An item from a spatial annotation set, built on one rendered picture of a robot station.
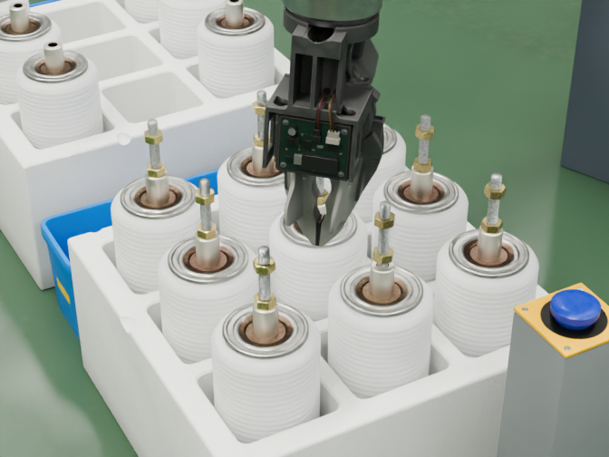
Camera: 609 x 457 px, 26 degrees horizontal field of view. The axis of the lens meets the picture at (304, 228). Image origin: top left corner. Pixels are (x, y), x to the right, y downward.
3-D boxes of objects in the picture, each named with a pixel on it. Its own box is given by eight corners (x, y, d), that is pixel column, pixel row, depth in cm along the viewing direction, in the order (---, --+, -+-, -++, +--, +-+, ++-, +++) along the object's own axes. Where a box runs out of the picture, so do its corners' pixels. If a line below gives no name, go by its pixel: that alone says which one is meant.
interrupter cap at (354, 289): (323, 286, 121) (323, 279, 120) (391, 259, 124) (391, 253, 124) (370, 330, 116) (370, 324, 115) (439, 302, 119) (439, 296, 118)
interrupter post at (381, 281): (362, 291, 120) (363, 262, 118) (384, 282, 121) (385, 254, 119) (377, 305, 119) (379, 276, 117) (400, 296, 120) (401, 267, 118)
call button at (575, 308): (577, 301, 109) (580, 281, 108) (608, 328, 106) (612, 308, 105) (538, 316, 108) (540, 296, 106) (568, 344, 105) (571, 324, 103)
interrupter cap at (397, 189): (399, 222, 129) (400, 217, 129) (372, 182, 135) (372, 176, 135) (470, 209, 131) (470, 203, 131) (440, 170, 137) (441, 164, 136)
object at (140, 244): (109, 354, 140) (92, 215, 130) (147, 301, 147) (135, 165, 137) (192, 374, 138) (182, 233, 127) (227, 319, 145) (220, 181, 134)
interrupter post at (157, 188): (142, 204, 132) (140, 177, 130) (152, 191, 133) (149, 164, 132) (164, 209, 131) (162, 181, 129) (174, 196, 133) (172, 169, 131)
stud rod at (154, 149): (150, 188, 131) (145, 122, 127) (154, 182, 132) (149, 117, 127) (159, 189, 131) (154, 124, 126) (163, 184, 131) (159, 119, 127)
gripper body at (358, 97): (257, 175, 100) (264, 26, 94) (285, 126, 107) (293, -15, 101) (356, 191, 99) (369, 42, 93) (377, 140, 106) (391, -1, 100)
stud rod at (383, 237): (377, 268, 119) (380, 199, 115) (388, 269, 119) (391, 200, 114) (376, 275, 118) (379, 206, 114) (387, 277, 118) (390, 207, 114)
